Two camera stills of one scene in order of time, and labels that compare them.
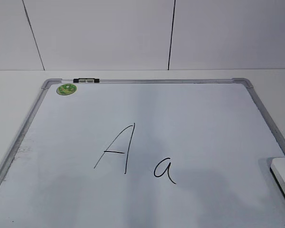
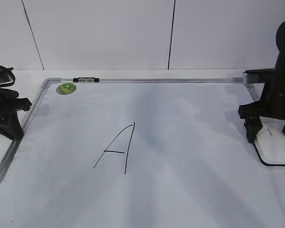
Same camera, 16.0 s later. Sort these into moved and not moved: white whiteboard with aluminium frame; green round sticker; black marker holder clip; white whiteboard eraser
Moved: white whiteboard eraser
Not moved: green round sticker; black marker holder clip; white whiteboard with aluminium frame
